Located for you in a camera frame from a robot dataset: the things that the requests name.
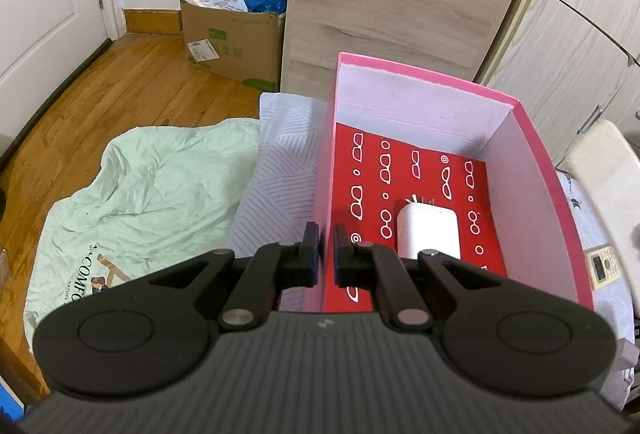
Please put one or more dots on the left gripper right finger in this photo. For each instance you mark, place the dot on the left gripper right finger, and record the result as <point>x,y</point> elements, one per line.
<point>377,269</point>

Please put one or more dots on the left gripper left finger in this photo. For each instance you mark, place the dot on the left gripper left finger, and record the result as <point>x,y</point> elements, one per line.
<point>274,268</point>

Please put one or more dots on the white power adapter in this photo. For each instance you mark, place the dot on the white power adapter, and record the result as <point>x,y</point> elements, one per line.
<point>423,226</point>

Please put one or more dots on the pink cardboard box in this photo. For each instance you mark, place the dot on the pink cardboard box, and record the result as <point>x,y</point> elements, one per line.
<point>395,136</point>

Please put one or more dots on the cream grey-screen remote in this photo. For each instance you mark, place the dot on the cream grey-screen remote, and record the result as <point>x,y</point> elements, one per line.
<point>607,167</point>

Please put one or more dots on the white TCL remote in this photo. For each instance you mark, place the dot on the white TCL remote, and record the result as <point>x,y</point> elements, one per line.
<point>602,265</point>

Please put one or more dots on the white patterned table cloth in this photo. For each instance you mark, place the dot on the white patterned table cloth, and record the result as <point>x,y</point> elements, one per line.
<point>279,199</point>

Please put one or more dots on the red patterned box liner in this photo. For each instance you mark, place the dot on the red patterned box liner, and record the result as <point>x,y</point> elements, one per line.
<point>409,198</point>

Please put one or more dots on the mint green cloth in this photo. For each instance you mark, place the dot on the mint green cloth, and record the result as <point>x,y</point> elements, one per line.
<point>162,195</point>

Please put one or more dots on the brown cardboard box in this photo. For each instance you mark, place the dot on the brown cardboard box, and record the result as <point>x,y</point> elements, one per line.
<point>242,46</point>

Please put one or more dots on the light wood wardrobe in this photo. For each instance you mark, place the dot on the light wood wardrobe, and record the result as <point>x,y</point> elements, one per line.
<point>569,62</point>

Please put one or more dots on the white door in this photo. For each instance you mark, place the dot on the white door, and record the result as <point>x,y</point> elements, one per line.
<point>43,42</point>

